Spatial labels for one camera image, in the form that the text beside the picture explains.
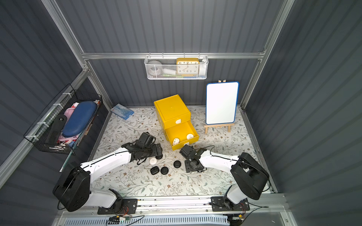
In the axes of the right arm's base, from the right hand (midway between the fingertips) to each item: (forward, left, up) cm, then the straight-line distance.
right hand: (192, 166), depth 87 cm
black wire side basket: (+25, +69, +35) cm, 81 cm away
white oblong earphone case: (+13, +11, +8) cm, 19 cm away
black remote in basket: (+3, +64, +34) cm, 72 cm away
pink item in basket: (+15, +65, +33) cm, 75 cm away
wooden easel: (+29, -27, +4) cm, 40 cm away
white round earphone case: (+17, +2, +8) cm, 19 cm away
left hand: (+7, +22, +6) cm, 24 cm away
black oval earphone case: (-3, +18, +1) cm, 18 cm away
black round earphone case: (+2, +10, 0) cm, 10 cm away
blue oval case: (+10, +56, +34) cm, 67 cm away
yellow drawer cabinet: (+23, +11, +21) cm, 33 cm away
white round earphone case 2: (+3, +25, +1) cm, 25 cm away
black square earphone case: (-3, +23, +1) cm, 23 cm away
